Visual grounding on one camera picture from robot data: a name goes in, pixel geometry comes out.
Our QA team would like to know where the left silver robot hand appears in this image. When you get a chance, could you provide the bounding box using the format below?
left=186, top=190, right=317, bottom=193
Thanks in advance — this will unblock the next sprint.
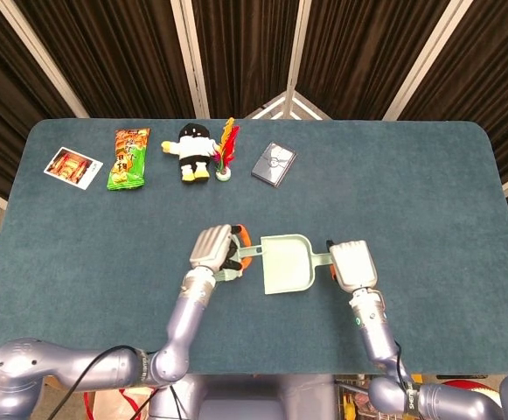
left=189, top=223, right=253, bottom=275

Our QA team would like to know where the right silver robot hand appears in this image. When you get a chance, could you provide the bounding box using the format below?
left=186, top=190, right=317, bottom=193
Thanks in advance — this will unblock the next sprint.
left=325, top=239, right=379, bottom=293

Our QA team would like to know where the light green hand broom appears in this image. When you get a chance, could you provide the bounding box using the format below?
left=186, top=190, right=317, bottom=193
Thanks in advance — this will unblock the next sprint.
left=212, top=244, right=264, bottom=284

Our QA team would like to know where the light green plastic dustpan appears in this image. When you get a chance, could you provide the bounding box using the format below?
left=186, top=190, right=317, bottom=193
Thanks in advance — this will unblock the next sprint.
left=260, top=234, right=334, bottom=296

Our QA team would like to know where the blue felt table cover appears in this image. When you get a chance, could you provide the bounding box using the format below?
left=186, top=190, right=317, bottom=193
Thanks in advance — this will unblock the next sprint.
left=0, top=118, right=508, bottom=375

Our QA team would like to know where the colourful feather shuttlecock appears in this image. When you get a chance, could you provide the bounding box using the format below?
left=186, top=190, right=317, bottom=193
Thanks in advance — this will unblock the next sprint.
left=212, top=116, right=240, bottom=182

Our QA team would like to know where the black white plush toy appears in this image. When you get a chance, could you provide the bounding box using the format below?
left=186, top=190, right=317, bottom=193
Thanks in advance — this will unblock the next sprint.
left=161, top=122, right=219, bottom=184

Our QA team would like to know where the green orange snack bag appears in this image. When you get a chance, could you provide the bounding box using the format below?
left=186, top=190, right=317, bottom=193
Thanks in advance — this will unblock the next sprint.
left=106, top=127, right=151, bottom=193

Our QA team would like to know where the colourful packaged goods pile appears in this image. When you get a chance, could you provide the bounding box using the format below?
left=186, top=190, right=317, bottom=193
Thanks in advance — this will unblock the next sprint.
left=335, top=379, right=375, bottom=420

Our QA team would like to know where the silver robot torso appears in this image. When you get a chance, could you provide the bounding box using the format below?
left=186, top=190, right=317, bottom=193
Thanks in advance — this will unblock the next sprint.
left=148, top=374, right=338, bottom=420

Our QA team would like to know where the red photo postcard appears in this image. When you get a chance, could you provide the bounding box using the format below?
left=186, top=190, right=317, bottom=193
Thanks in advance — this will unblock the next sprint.
left=43, top=146, right=104, bottom=191

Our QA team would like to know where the red round object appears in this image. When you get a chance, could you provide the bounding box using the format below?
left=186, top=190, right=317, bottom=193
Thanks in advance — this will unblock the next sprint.
left=465, top=379, right=502, bottom=397

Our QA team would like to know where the dark brown curtain panel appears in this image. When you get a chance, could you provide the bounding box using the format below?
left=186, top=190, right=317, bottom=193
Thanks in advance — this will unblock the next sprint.
left=400, top=0, right=508, bottom=185
left=191, top=0, right=301, bottom=119
left=0, top=0, right=78, bottom=198
left=295, top=0, right=451, bottom=122
left=12, top=0, right=196, bottom=120

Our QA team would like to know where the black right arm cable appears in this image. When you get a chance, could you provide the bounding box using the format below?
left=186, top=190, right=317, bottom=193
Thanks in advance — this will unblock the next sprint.
left=392, top=339, right=413, bottom=387

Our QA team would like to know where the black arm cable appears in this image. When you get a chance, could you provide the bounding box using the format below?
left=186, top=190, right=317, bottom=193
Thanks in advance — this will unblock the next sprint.
left=50, top=345, right=184, bottom=420
left=392, top=339, right=413, bottom=387

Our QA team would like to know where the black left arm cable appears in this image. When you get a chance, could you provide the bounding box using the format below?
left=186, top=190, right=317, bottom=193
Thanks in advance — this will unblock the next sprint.
left=50, top=345, right=184, bottom=420

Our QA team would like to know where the white screen frame post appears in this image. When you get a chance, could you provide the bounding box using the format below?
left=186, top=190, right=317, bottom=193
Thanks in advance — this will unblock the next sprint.
left=243, top=0, right=333, bottom=122
left=382, top=0, right=471, bottom=122
left=0, top=0, right=91, bottom=119
left=169, top=0, right=211, bottom=119

